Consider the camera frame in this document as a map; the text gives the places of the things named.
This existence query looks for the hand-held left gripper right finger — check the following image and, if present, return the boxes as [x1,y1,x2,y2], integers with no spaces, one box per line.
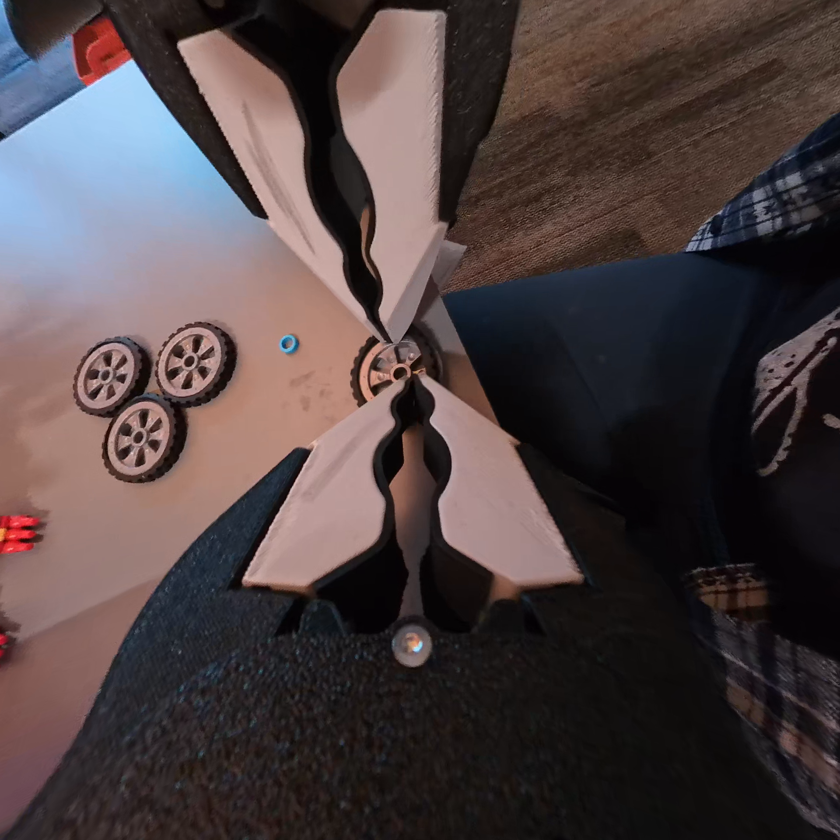
[415,378,585,632]

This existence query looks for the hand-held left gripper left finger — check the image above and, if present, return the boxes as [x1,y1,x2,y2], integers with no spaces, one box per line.
[241,379,414,632]

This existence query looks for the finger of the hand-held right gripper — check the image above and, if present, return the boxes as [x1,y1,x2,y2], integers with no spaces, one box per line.
[177,28,389,342]
[335,8,450,345]

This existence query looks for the grey toy wheel black tyre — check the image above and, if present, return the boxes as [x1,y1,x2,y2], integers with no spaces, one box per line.
[351,335,444,408]
[155,322,237,408]
[72,336,151,419]
[101,394,186,484]

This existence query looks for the person's dark trousers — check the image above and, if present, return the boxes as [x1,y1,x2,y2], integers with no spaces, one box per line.
[446,252,788,592]

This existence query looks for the red plastic object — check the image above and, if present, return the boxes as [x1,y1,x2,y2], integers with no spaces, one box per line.
[72,16,132,86]

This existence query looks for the colourful construction toy figure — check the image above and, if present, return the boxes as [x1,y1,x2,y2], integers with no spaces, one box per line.
[0,514,43,667]

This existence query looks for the person's dark printed t-shirt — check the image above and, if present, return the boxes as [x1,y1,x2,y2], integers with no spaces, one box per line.
[748,308,840,651]

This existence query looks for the person's plaid shirt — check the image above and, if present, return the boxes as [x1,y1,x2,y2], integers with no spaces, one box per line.
[682,115,840,834]

